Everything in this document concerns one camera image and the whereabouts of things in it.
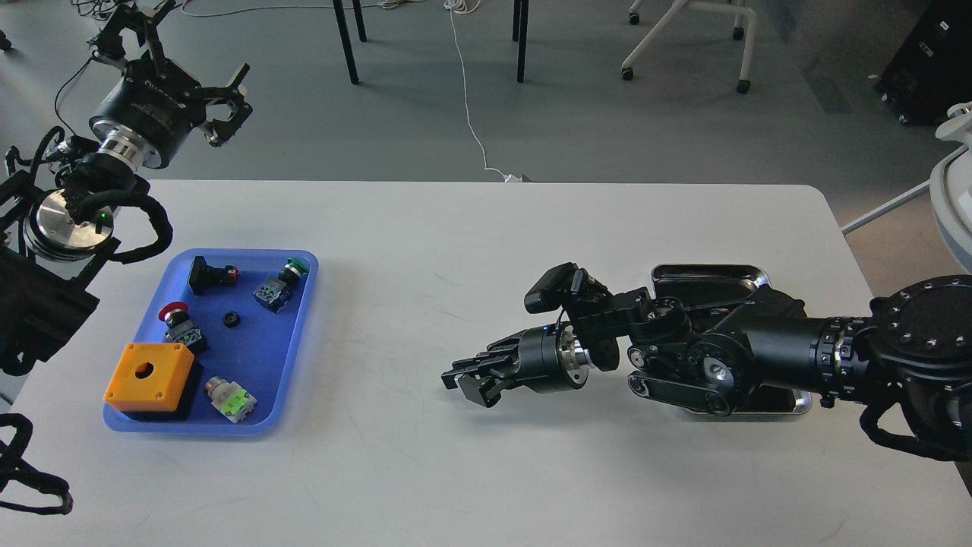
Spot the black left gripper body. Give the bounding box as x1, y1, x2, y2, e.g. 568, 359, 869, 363
88, 65, 205, 169

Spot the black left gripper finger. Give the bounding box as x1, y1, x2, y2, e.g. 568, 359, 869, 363
87, 0, 179, 77
194, 63, 254, 147

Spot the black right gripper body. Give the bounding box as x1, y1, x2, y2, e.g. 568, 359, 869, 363
506, 325, 592, 394

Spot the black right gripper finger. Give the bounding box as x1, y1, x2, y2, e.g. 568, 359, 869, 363
454, 334, 523, 373
441, 365, 528, 408

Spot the small black gear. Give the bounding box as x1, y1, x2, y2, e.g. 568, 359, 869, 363
221, 311, 241, 328

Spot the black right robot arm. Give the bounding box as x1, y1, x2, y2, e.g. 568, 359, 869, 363
441, 262, 971, 463

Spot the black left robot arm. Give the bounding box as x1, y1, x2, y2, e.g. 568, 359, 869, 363
1, 1, 253, 376

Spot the black table leg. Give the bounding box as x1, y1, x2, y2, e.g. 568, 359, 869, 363
511, 0, 530, 84
330, 0, 368, 84

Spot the silver metal tray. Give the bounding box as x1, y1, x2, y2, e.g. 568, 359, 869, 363
652, 264, 813, 420

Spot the red emergency stop button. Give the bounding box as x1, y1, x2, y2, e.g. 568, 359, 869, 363
157, 301, 209, 356

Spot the blue plastic tray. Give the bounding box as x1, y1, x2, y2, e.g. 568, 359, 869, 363
102, 247, 319, 437

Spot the orange button box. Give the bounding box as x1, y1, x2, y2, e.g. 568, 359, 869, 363
103, 343, 204, 422

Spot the black table leg right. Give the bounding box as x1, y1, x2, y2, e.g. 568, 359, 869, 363
511, 0, 530, 84

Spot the white rolling chair base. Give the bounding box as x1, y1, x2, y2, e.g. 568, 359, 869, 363
619, 1, 760, 96

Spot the white chair right edge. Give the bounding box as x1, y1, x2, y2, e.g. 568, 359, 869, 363
841, 103, 971, 273

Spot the black equipment case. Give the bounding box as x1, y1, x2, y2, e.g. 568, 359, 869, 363
875, 1, 971, 125

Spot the black floor cable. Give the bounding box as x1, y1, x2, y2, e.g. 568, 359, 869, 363
53, 0, 198, 138

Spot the green push button switch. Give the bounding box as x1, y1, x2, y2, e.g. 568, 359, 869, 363
252, 258, 309, 314

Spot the light green switch module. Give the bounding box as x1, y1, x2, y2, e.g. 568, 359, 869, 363
204, 376, 257, 425

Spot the white floor cable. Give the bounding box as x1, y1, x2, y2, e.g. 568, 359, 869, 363
444, 0, 511, 180

